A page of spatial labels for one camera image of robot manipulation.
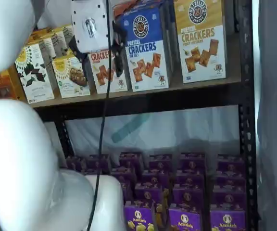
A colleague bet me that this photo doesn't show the orange snack box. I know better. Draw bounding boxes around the orange snack box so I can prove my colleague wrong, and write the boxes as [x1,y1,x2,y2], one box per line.
[0,69,19,101]

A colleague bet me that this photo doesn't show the grey fabric curtain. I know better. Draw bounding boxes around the grey fabric curtain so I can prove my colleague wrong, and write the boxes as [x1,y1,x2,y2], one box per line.
[252,0,277,231]

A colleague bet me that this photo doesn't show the orange cheddar crackers box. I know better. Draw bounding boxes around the orange cheddar crackers box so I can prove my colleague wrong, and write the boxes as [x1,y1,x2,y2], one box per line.
[88,49,129,95]

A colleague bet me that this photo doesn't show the blue sea salt crackers box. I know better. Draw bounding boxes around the blue sea salt crackers box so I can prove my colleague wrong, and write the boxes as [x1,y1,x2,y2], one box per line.
[120,6,172,92]
[113,0,176,80]

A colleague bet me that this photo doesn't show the Simple Mills almond bars box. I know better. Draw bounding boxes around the Simple Mills almond bars box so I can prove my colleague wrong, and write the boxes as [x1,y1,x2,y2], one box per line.
[51,54,91,99]
[61,48,78,58]

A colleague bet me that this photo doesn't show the gold honey mustard crackers box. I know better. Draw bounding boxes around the gold honey mustard crackers box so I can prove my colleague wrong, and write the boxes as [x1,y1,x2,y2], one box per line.
[174,0,227,84]

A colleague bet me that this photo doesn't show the wooden shelf board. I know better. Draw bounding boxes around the wooden shelf board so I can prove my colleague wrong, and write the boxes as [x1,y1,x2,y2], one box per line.
[29,72,241,108]

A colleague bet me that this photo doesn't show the Simple Mills Sweet Thins box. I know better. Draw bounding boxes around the Simple Mills Sweet Thins box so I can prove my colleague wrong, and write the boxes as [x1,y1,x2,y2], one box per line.
[32,31,67,57]
[24,36,59,65]
[39,25,74,49]
[14,43,55,104]

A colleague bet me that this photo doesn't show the black cable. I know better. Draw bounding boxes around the black cable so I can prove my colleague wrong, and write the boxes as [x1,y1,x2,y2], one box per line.
[87,0,112,231]

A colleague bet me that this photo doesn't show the white backdrop sheet teal logo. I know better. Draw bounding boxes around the white backdrop sheet teal logo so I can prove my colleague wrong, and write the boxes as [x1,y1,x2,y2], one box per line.
[34,0,241,169]

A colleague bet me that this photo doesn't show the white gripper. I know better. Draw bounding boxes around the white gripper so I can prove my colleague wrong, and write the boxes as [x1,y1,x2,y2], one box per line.
[68,0,128,78]

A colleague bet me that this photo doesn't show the black metal shelf frame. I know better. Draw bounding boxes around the black metal shelf frame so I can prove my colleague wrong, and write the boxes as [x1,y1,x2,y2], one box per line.
[32,0,261,231]

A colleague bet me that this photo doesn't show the purple Annie's box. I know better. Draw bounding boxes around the purple Annie's box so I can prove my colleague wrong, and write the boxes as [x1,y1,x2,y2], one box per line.
[214,171,247,190]
[118,181,134,204]
[141,169,170,187]
[210,209,247,231]
[176,169,205,187]
[149,154,173,171]
[212,186,247,212]
[173,184,204,210]
[124,201,155,231]
[134,182,164,204]
[216,154,246,174]
[66,156,89,172]
[118,151,143,169]
[179,152,206,171]
[168,204,203,231]
[87,154,111,174]
[110,167,137,185]

